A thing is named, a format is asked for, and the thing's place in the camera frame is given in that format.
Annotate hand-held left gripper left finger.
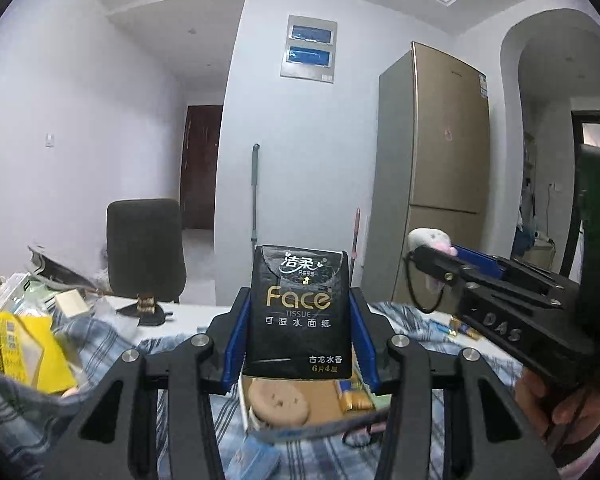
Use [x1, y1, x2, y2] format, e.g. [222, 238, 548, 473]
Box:
[42, 287, 253, 480]

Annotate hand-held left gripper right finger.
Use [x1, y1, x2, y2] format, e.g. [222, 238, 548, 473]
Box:
[349, 287, 561, 480]

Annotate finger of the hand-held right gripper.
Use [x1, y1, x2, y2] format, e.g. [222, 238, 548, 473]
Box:
[452, 245, 579, 292]
[411, 246, 563, 312]

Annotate pink white plush toy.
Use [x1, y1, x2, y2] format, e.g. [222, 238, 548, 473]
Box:
[404, 228, 458, 313]

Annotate cardboard box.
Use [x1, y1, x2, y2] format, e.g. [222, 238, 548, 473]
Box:
[239, 370, 396, 433]

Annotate black tissue pack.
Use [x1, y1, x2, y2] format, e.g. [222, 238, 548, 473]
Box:
[242, 245, 353, 380]

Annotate person's right forearm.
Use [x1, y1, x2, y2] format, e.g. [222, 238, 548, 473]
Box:
[552, 410, 600, 471]

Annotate person's right hand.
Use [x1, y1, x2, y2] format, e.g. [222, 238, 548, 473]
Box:
[514, 369, 600, 433]

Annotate hanging blue cloth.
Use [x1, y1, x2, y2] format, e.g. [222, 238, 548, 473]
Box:
[512, 220, 536, 257]

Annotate beige cabinet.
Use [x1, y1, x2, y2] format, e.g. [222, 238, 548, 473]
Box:
[530, 232, 557, 272]

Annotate small gold foil packet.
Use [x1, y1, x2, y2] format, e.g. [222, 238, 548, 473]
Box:
[449, 316, 481, 340]

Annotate round tan sponge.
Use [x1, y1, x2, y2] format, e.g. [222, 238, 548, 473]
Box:
[250, 380, 311, 426]

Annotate gold refrigerator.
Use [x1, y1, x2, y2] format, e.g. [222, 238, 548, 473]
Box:
[362, 41, 491, 306]

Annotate blue tissue packet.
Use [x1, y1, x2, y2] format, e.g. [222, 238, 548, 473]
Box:
[228, 435, 281, 480]

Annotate blue plaid cloth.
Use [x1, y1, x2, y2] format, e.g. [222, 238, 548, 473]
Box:
[50, 300, 526, 480]

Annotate dark office chair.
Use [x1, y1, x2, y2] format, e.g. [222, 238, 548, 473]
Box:
[106, 198, 187, 304]

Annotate small white box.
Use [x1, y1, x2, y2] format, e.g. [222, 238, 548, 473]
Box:
[55, 289, 91, 317]

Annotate dark brown door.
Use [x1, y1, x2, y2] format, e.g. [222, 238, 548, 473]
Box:
[180, 105, 224, 231]

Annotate black glossy bag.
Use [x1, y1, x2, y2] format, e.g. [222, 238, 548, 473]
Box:
[27, 245, 111, 293]

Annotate yellow plastic bag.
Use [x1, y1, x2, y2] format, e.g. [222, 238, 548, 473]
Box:
[0, 311, 78, 395]

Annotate clear plastic packets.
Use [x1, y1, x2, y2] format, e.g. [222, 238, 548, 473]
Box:
[0, 272, 61, 318]

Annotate fuzzy blue plaid blanket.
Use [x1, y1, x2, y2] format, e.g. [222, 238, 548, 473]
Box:
[0, 367, 88, 480]

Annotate grey electrical panel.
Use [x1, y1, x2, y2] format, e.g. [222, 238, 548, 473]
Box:
[280, 14, 339, 84]

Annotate dark door frame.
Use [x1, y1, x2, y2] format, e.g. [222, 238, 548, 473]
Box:
[560, 110, 600, 281]

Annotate grey mop handle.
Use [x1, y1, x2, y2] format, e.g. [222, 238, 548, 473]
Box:
[250, 143, 261, 248]

